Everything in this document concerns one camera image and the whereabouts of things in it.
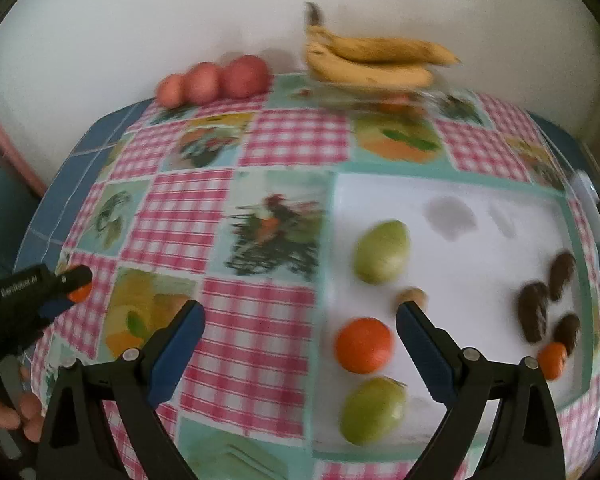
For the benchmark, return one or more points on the white tray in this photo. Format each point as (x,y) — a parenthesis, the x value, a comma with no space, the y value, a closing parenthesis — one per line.
(480,285)

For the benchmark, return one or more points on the yellow banana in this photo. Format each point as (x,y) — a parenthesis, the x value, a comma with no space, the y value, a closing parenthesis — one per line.
(380,50)
(370,74)

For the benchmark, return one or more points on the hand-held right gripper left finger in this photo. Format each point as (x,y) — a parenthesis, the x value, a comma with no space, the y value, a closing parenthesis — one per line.
(180,350)

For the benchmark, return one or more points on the large orange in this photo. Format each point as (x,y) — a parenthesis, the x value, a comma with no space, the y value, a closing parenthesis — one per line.
(362,345)

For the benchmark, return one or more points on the walnut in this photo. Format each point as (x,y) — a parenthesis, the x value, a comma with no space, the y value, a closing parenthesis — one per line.
(412,296)

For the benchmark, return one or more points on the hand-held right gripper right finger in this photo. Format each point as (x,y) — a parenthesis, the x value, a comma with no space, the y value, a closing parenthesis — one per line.
(425,350)

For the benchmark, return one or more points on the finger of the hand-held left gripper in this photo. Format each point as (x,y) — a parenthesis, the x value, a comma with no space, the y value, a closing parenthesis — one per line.
(75,276)
(55,307)

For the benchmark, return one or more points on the clear glass bowl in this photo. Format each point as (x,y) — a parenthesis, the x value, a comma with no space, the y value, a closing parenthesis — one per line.
(430,97)

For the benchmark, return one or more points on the green mango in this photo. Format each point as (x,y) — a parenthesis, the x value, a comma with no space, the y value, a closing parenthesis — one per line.
(382,252)
(372,410)

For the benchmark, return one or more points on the red apple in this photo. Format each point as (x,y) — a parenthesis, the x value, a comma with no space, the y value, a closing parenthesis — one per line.
(170,90)
(203,82)
(245,77)

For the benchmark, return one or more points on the dark brown avocado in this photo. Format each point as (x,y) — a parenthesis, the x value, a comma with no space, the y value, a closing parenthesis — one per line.
(567,332)
(562,275)
(532,312)

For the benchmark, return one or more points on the small tangerine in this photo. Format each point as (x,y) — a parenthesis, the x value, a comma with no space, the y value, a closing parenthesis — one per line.
(81,293)
(552,360)

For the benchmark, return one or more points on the person's left hand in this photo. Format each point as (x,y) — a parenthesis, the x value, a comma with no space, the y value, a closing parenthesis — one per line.
(0,415)

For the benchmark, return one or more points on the white plastic clamp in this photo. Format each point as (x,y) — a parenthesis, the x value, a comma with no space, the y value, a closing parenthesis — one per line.
(587,195)

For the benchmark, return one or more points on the pink bar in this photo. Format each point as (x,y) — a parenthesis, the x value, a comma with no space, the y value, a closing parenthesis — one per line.
(15,160)

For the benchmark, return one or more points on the checkered printed tablecloth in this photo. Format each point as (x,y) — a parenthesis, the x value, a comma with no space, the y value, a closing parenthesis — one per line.
(255,360)

